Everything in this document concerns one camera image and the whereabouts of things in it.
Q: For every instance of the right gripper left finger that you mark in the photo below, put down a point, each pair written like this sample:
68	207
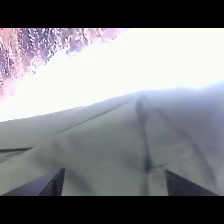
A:
50	185

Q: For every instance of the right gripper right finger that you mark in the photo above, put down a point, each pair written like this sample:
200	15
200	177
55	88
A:
181	186

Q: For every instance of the grey-green shirt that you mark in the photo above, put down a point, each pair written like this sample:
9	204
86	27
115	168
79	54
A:
110	143

